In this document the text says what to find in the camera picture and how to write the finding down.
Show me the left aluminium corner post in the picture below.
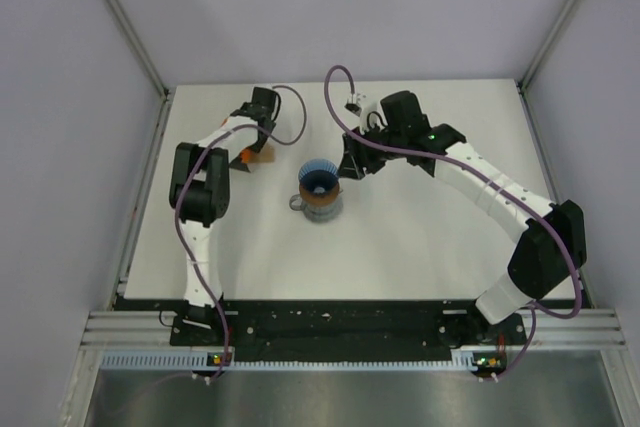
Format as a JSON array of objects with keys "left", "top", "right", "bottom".
[{"left": 102, "top": 0, "right": 169, "bottom": 100}]

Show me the aluminium corner post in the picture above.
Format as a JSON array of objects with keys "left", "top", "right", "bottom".
[
  {"left": 102, "top": 0, "right": 169, "bottom": 100},
  {"left": 517, "top": 0, "right": 584, "bottom": 95}
]

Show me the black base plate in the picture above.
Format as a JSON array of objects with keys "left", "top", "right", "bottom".
[{"left": 170, "top": 300, "right": 526, "bottom": 363}]

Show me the brown wooden ring holder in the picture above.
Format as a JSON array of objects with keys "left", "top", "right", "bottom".
[{"left": 299, "top": 181, "right": 341, "bottom": 207}]

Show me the purple cable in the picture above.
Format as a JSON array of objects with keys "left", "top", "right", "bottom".
[
  {"left": 172, "top": 84, "right": 307, "bottom": 383},
  {"left": 323, "top": 65, "right": 585, "bottom": 383}
]

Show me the blue glass dripper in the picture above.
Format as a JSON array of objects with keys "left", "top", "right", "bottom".
[{"left": 298, "top": 158, "right": 339, "bottom": 195}]

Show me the right aluminium corner post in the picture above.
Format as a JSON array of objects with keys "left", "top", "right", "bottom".
[{"left": 517, "top": 0, "right": 584, "bottom": 95}]

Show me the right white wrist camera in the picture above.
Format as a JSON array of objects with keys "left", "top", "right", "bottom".
[{"left": 345, "top": 93, "right": 382, "bottom": 133}]

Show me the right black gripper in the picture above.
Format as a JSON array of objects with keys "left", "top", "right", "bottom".
[{"left": 337, "top": 121, "right": 406, "bottom": 181}]

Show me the orange filter package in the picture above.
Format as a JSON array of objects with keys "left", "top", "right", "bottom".
[{"left": 221, "top": 116, "right": 257, "bottom": 172}]

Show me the aluminium front rail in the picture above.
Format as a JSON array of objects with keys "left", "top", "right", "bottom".
[{"left": 80, "top": 309, "right": 627, "bottom": 351}]

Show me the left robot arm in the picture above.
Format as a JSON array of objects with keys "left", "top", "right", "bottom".
[{"left": 169, "top": 87, "right": 281, "bottom": 308}]

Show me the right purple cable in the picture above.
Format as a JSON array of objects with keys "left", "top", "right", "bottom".
[{"left": 323, "top": 65, "right": 585, "bottom": 383}]

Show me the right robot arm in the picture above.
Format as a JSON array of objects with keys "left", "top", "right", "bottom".
[{"left": 339, "top": 90, "right": 586, "bottom": 343}]

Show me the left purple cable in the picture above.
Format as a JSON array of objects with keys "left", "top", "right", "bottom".
[{"left": 172, "top": 84, "right": 307, "bottom": 383}]

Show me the grey slotted cable duct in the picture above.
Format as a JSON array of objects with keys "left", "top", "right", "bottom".
[{"left": 101, "top": 351, "right": 504, "bottom": 373}]

